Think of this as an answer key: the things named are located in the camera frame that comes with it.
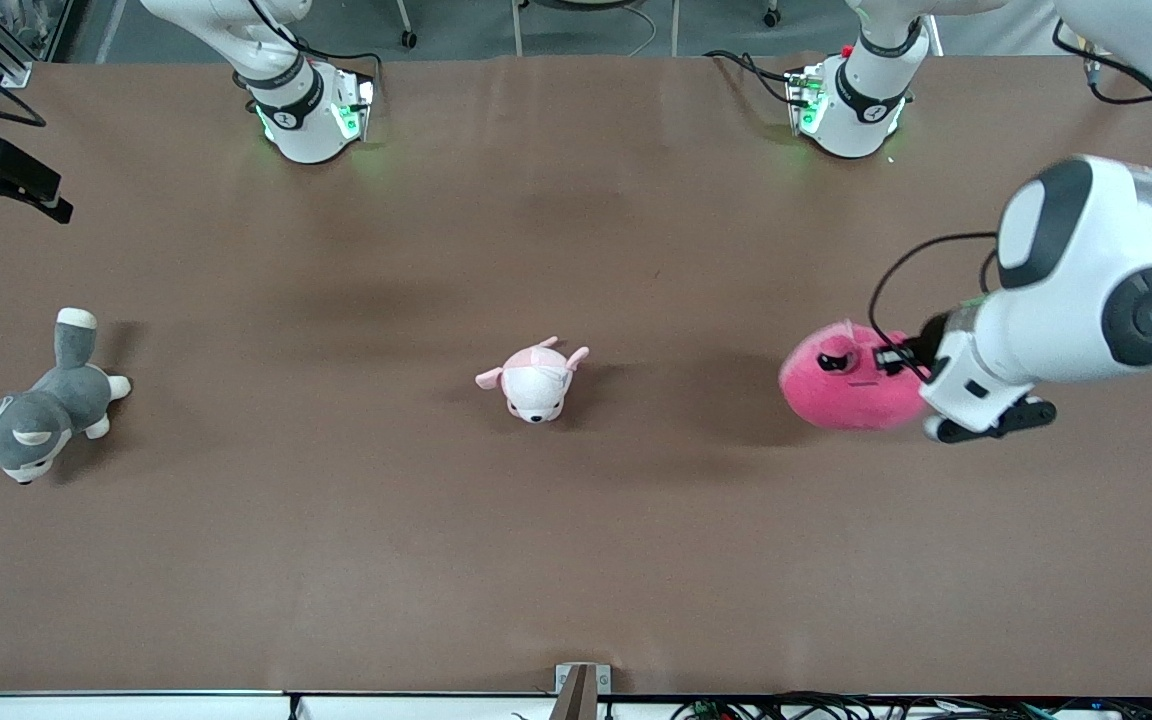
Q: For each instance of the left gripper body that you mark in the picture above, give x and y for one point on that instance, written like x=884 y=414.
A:
x=930 y=340

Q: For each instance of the pink round plush toy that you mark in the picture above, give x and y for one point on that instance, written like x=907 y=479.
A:
x=836 y=395

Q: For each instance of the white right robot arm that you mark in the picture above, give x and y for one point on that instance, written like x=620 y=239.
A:
x=306 y=120

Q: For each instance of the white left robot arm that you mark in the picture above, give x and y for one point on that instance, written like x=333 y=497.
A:
x=1086 y=280

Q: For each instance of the grey white husky plush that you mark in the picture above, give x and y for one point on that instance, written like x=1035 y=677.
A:
x=46 y=410

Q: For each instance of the small white pink plush dog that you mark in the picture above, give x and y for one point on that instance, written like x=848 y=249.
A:
x=536 y=385

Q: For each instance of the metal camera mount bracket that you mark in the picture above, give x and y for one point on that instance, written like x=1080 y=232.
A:
x=576 y=695

